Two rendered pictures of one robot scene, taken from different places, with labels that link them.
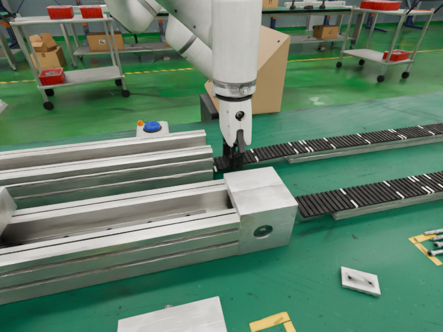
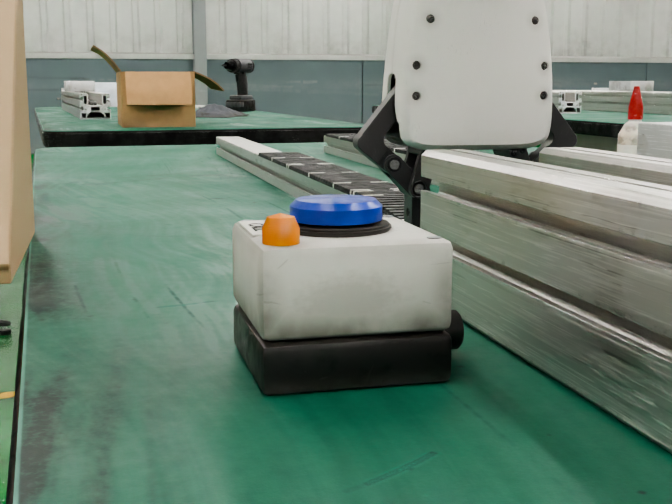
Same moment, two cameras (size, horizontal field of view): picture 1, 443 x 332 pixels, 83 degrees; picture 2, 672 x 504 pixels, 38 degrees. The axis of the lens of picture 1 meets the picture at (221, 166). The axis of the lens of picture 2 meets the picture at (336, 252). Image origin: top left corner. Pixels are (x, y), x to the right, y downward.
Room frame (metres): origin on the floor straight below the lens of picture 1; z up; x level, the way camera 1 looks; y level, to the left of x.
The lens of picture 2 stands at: (0.58, 0.59, 0.90)
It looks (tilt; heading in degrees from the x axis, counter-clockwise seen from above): 10 degrees down; 269
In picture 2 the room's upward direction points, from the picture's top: straight up
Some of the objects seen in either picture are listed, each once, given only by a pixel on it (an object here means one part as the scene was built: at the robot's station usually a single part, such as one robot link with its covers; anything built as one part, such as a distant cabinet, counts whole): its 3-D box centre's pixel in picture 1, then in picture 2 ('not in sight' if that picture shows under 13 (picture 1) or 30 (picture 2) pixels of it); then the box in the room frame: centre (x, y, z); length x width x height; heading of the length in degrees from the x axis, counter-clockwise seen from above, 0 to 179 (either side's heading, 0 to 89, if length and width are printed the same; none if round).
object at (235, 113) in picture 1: (233, 114); (469, 58); (0.49, -0.03, 0.92); 0.10 x 0.07 x 0.11; 13
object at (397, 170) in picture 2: (227, 142); (404, 206); (0.53, -0.02, 0.82); 0.03 x 0.03 x 0.07; 13
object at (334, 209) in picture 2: (152, 127); (335, 220); (0.58, 0.18, 0.84); 0.04 x 0.04 x 0.02
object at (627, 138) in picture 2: not in sight; (634, 137); (0.22, -0.55, 0.84); 0.04 x 0.04 x 0.12
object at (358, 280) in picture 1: (358, 280); not in sight; (0.20, -0.20, 0.78); 0.05 x 0.03 x 0.01; 73
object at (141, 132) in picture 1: (154, 139); (354, 292); (0.57, 0.17, 0.81); 0.10 x 0.08 x 0.06; 14
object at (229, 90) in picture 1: (235, 85); not in sight; (0.49, -0.03, 0.98); 0.09 x 0.08 x 0.03; 13
